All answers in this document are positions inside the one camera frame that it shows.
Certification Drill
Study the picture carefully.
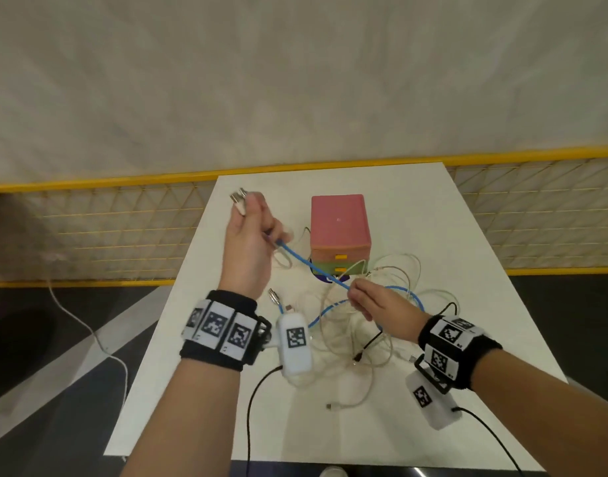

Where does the black left wristband with markers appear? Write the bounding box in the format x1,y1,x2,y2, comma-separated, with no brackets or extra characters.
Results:
179,290,273,372

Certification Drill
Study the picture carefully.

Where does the black wristband with markers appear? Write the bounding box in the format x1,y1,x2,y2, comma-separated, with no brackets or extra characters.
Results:
414,315,503,393
179,290,273,372

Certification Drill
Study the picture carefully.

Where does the person's right hand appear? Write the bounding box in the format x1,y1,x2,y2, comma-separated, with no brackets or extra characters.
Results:
347,278,432,343

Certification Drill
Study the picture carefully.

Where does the bundle of white cables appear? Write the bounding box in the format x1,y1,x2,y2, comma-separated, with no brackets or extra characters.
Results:
303,282,399,373
326,352,377,412
228,187,310,272
363,252,462,313

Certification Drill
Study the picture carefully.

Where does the person's right forearm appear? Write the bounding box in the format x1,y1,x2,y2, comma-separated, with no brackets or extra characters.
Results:
470,350,608,477

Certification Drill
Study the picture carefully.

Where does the pink drawer box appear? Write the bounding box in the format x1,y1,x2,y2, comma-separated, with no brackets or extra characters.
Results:
309,194,373,282

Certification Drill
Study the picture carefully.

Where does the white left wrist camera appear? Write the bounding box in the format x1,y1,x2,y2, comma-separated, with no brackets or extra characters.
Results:
276,312,314,377

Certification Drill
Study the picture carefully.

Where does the black right camera cable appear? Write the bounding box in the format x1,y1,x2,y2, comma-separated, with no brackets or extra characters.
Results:
450,405,526,477

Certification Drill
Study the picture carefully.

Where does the black right wristband with markers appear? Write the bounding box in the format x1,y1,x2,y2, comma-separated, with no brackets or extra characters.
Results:
414,315,503,393

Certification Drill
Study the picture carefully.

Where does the person's left forearm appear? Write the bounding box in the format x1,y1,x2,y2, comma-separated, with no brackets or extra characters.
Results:
120,357,243,477

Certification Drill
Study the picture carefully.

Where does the person's left hand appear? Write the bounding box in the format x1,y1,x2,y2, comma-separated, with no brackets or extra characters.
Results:
217,191,293,301

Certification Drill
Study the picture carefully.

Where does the blue cable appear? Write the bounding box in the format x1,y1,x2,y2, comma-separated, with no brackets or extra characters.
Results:
266,237,427,333

